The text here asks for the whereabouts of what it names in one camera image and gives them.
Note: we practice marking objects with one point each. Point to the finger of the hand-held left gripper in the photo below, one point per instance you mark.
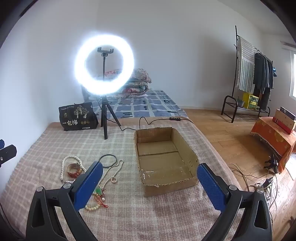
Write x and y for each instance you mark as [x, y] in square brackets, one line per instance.
[1, 143]
[8, 154]

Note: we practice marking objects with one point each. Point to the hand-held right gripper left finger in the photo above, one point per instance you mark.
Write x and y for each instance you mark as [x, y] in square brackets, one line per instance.
[89, 185]

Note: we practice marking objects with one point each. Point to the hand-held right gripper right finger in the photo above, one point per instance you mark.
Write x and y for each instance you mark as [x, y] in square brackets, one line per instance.
[211, 187]

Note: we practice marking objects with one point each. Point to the cardboard box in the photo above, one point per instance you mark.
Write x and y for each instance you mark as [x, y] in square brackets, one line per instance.
[161, 162]

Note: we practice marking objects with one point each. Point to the black bangle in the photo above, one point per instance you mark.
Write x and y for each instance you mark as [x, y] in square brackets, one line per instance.
[107, 155]

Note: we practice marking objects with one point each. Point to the beige plaid blanket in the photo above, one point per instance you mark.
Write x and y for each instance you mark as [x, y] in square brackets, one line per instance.
[46, 143]

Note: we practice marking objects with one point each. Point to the white power strip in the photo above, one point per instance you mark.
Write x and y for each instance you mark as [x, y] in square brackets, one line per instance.
[262, 191]

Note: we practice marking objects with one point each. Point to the black printed bag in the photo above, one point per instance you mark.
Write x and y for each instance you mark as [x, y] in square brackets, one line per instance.
[78, 120]

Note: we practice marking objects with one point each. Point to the black tripod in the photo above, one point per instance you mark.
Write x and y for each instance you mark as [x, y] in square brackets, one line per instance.
[105, 115]

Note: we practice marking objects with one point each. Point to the orange cloth covered table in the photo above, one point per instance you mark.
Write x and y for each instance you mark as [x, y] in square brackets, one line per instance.
[272, 136]

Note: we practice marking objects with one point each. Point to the small grey pot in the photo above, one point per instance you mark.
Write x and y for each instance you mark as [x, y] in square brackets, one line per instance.
[241, 102]

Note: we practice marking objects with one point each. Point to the yellow crate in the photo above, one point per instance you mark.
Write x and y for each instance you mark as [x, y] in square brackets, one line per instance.
[251, 100]

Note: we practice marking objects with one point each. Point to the blue patterned bedsheet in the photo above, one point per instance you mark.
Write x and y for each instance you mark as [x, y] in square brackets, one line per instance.
[143, 104]

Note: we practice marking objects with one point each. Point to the stacked flat boxes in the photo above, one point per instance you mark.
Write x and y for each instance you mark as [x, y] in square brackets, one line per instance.
[283, 120]

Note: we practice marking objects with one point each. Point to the dark flat box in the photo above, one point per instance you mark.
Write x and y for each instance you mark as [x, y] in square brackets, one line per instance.
[286, 112]

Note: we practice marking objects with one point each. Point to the folded floral quilts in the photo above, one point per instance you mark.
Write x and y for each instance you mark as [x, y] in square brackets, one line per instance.
[138, 81]

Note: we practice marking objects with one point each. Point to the dark hanging clothes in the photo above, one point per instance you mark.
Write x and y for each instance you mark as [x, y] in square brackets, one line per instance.
[262, 74]

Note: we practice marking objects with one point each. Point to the striped towel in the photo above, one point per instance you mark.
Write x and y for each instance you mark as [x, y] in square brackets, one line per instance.
[246, 64]

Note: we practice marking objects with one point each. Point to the blue hanging item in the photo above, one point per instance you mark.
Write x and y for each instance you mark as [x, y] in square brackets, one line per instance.
[274, 71]

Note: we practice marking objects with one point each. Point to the window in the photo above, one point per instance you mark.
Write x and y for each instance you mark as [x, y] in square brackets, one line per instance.
[293, 76]

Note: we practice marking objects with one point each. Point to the black clothes rack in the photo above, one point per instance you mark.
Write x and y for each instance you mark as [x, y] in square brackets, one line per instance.
[236, 46]

